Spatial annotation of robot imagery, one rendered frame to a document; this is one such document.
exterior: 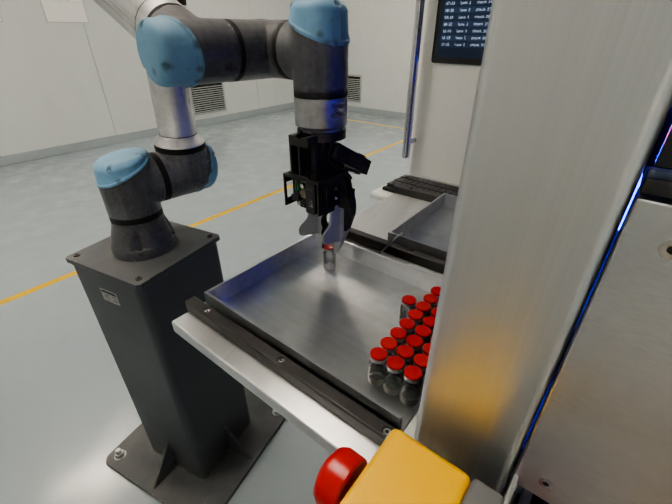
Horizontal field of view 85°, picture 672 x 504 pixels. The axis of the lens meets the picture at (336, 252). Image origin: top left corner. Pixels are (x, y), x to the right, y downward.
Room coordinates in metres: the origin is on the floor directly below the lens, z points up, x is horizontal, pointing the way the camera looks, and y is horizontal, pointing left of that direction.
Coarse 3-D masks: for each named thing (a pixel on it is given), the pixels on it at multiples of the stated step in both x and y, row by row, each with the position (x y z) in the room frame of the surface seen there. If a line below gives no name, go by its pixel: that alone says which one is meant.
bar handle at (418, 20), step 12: (420, 0) 1.25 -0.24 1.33; (420, 12) 1.25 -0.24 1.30; (420, 24) 1.25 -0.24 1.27; (420, 36) 1.25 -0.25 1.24; (408, 84) 1.26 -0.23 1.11; (408, 96) 1.25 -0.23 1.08; (408, 108) 1.25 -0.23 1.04; (408, 120) 1.25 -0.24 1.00; (408, 132) 1.25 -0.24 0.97; (408, 144) 1.25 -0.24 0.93; (408, 156) 1.25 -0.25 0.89
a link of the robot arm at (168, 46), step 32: (96, 0) 0.64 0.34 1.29; (128, 0) 0.57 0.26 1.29; (160, 0) 0.56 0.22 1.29; (128, 32) 0.59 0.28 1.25; (160, 32) 0.48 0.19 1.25; (192, 32) 0.50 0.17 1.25; (224, 32) 0.53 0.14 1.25; (160, 64) 0.47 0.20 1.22; (192, 64) 0.49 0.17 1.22; (224, 64) 0.52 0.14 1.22
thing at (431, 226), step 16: (432, 208) 0.79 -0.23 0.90; (448, 208) 0.83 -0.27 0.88; (400, 224) 0.68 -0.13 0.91; (416, 224) 0.73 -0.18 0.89; (432, 224) 0.74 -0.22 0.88; (448, 224) 0.74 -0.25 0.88; (400, 240) 0.62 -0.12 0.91; (416, 240) 0.67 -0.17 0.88; (432, 240) 0.67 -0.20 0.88; (448, 240) 0.67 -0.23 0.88
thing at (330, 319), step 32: (288, 256) 0.58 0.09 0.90; (320, 256) 0.60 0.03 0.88; (352, 256) 0.59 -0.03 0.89; (384, 256) 0.55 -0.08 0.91; (224, 288) 0.47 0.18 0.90; (256, 288) 0.50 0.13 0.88; (288, 288) 0.50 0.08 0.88; (320, 288) 0.50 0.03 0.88; (352, 288) 0.50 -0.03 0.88; (384, 288) 0.50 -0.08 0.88; (416, 288) 0.50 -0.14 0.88; (256, 320) 0.42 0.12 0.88; (288, 320) 0.42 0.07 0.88; (320, 320) 0.42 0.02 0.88; (352, 320) 0.42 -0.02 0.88; (384, 320) 0.42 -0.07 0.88; (288, 352) 0.34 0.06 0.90; (320, 352) 0.36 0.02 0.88; (352, 352) 0.36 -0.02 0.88; (352, 384) 0.28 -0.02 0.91; (384, 416) 0.25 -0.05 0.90
